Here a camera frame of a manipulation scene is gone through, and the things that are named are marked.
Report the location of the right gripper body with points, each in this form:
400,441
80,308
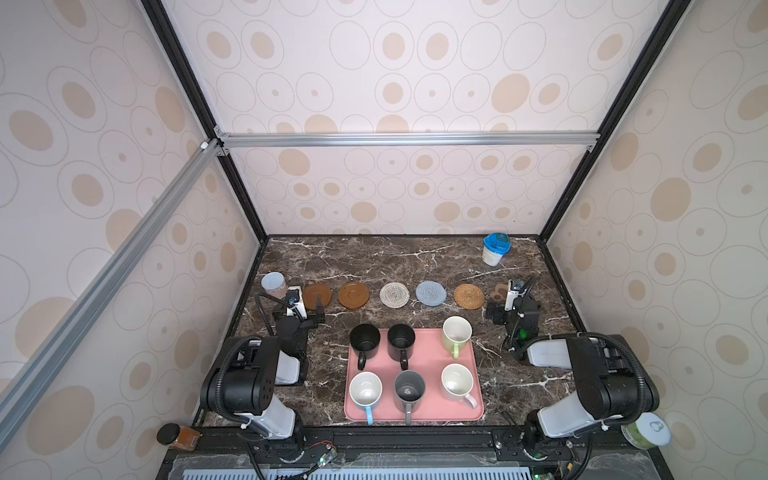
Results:
501,310

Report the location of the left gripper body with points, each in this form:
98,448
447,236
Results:
308,315

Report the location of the dark wooden coaster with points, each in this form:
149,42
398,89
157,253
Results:
317,294

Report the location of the rattan coaster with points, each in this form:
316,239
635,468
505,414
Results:
469,297

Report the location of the white woven coaster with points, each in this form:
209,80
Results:
394,295

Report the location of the blue-grey woven coaster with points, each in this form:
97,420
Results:
431,293

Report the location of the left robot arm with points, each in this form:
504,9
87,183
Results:
240,385

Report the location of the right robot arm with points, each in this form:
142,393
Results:
612,387

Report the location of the paw-shaped wooden coaster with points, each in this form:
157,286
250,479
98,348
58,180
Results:
500,293

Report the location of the white cup blue lid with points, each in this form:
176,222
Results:
495,247

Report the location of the black mug left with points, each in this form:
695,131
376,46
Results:
364,340

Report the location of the black mug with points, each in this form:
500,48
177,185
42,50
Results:
364,340
401,340

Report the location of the green mug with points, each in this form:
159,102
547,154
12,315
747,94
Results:
456,334

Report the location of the black mug middle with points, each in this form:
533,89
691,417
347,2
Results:
401,340

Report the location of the grey mug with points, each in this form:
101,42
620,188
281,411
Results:
410,388

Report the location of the brown jar black lid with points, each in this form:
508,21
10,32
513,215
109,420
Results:
178,437

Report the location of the green can white lid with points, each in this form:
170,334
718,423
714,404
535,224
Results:
647,432

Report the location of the horizontal aluminium bar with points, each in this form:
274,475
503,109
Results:
231,140

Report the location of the diagonal aluminium bar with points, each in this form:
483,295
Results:
40,371

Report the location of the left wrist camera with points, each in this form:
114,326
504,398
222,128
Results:
294,298

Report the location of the white mug pink handle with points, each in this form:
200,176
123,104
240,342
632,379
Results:
457,384

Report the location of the white mug blue handle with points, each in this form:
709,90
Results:
365,391

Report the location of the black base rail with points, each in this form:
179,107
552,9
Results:
399,452

